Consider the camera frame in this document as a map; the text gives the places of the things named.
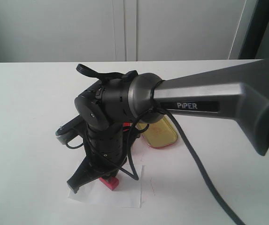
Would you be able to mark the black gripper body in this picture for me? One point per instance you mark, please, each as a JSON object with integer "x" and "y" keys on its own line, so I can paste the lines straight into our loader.
{"x": 88, "y": 172}

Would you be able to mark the red plastic stamp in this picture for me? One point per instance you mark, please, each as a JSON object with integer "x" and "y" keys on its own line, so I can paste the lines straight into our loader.
{"x": 111, "y": 182}

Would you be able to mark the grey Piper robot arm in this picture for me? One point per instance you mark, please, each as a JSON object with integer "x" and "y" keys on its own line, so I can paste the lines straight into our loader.
{"x": 239, "y": 93}

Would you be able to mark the white paper sheet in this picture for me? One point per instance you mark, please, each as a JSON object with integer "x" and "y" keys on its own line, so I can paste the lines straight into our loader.
{"x": 127, "y": 194}

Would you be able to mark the gold tin lid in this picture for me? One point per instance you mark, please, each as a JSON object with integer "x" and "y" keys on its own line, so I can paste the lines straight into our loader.
{"x": 160, "y": 134}

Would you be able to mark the white cabinet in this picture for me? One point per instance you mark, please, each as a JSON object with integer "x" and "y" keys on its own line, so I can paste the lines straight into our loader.
{"x": 122, "y": 30}

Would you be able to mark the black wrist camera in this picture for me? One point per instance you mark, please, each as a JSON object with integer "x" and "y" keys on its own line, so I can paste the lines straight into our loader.
{"x": 70, "y": 130}

